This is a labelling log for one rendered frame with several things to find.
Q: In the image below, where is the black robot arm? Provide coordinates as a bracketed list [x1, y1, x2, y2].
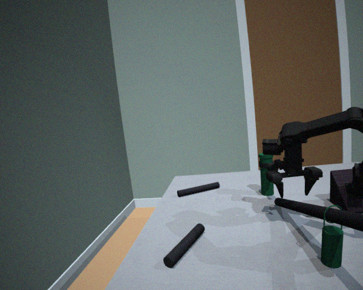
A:
[263, 107, 363, 199]

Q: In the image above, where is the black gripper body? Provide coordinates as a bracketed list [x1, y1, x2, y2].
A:
[266, 156, 322, 182]

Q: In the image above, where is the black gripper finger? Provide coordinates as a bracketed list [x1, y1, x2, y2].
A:
[304, 176, 319, 196]
[273, 181, 284, 198]

